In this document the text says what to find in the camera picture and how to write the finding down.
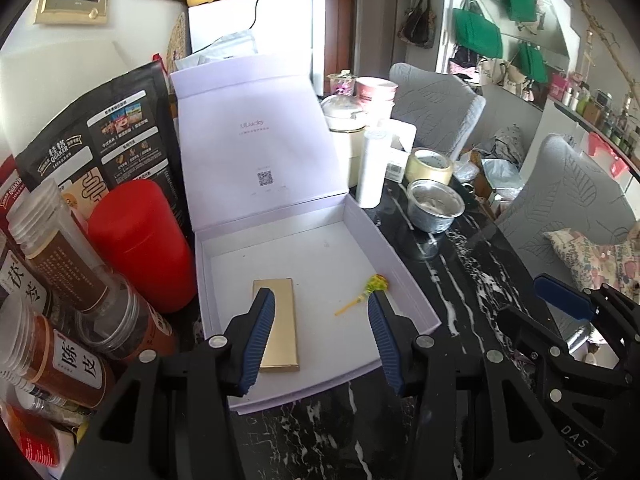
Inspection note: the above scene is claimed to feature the white fridge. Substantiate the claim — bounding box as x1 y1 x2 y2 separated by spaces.
187 0 356 98

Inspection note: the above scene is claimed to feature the black power cable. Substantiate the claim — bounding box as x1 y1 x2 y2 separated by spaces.
190 0 271 56

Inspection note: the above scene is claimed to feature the grey leaf-pattern chair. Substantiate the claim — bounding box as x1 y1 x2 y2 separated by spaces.
389 62 487 161
492 134 640 301

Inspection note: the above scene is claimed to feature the red plastic canister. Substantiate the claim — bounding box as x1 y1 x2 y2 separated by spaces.
87 179 198 315

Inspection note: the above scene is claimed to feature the white tissue box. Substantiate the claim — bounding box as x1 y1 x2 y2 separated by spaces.
385 120 418 183

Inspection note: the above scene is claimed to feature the woven straw fan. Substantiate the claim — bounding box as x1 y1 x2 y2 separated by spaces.
167 10 190 73

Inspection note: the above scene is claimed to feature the floral cushion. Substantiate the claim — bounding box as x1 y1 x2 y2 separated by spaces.
542 222 640 293

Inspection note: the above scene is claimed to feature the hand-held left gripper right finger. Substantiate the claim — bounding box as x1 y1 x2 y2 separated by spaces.
367 290 583 480

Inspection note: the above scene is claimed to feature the yellow-green lollipop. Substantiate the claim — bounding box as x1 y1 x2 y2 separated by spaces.
334 274 390 317

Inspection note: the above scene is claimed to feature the pink paper cup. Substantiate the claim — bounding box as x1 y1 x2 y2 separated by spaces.
356 76 398 116

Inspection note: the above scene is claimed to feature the clear jar with red label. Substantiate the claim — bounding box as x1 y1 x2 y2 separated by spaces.
100 290 178 366

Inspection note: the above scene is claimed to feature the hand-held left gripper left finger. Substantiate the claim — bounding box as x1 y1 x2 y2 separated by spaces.
62 287 277 480

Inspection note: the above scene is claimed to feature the orange spice jar white label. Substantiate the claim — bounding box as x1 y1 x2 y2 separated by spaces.
0 305 118 411

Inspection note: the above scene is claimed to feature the white plastic bag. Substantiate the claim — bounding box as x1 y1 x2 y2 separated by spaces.
452 125 526 201

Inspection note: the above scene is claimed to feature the lilac hinged-lid gift box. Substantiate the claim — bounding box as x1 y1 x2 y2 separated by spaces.
170 52 442 416

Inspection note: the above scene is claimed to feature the beige tape roll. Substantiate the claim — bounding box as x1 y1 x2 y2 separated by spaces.
405 148 453 187

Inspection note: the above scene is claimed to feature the metal bowl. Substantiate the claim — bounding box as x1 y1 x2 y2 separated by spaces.
406 179 466 234

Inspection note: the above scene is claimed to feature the clear jar with brown label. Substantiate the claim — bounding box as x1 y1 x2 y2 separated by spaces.
7 177 143 361

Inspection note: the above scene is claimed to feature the grey plastic mailer bag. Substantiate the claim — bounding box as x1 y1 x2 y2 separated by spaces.
172 32 261 73

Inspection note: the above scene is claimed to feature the brown entrance door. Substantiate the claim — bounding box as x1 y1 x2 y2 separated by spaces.
302 0 357 76

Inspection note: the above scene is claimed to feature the black oatmeal bag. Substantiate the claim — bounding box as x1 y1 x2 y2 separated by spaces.
14 62 193 241

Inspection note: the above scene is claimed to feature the white lidded cooker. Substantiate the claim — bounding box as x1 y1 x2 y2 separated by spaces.
320 92 368 188

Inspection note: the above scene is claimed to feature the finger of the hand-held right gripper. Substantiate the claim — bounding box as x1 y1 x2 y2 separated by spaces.
496 305 591 376
533 272 640 356

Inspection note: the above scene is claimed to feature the gold box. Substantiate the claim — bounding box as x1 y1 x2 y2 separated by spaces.
252 279 301 373

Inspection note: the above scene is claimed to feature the brown hanging handbag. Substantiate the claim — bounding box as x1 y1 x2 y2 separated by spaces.
397 0 438 50

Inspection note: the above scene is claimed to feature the red snack packet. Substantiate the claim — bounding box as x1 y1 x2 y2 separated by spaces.
0 400 61 468

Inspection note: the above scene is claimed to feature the row of shelf bottles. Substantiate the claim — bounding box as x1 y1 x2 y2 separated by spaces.
547 70 640 161

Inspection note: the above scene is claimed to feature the white cylinder bottle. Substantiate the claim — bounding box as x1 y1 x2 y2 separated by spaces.
356 127 392 209

